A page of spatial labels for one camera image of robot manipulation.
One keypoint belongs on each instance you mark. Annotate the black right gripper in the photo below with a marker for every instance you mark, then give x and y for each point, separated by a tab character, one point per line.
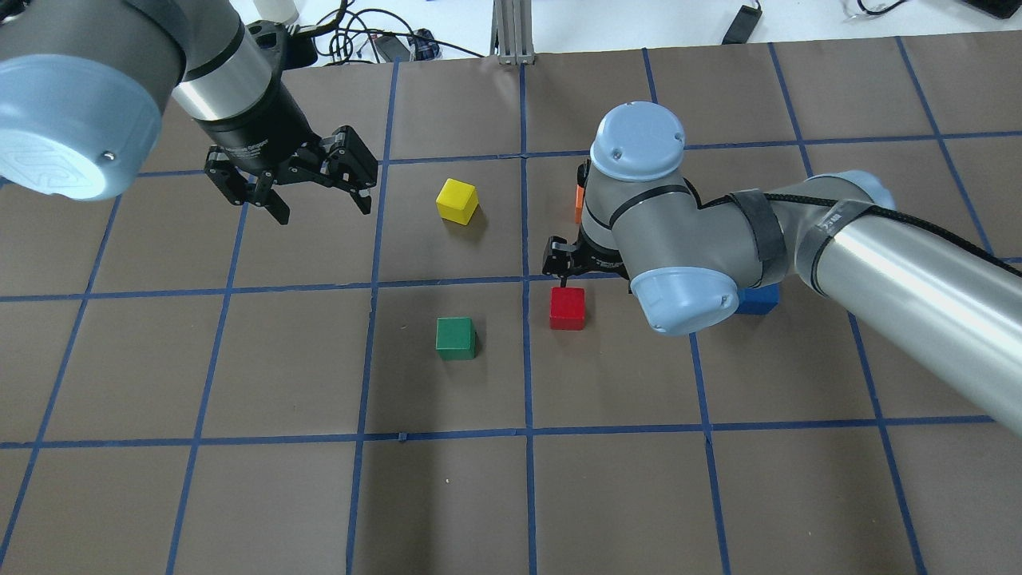
597	261

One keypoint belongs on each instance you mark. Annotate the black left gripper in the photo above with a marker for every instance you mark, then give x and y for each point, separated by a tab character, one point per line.
257	137

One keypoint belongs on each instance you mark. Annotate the red wooden block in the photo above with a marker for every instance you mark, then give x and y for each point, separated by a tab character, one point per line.
567	308

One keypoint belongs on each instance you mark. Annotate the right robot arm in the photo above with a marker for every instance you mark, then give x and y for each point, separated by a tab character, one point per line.
942	300

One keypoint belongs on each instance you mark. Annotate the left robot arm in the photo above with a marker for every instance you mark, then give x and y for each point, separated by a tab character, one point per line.
85	85

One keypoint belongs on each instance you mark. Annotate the orange wooden block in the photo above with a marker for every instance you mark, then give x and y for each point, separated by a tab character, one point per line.
578	205

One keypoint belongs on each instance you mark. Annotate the green wooden block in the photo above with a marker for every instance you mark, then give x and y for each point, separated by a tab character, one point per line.
456	338

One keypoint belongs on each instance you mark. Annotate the yellow wooden block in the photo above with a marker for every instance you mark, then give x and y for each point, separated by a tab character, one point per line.
457	201

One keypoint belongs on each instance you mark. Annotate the blue wooden block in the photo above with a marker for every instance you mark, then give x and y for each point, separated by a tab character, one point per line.
759	300

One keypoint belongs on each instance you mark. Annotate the black power adapter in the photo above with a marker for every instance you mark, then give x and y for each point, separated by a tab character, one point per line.
743	25

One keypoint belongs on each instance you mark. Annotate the aluminium frame post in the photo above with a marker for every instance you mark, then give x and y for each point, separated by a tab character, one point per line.
511	36

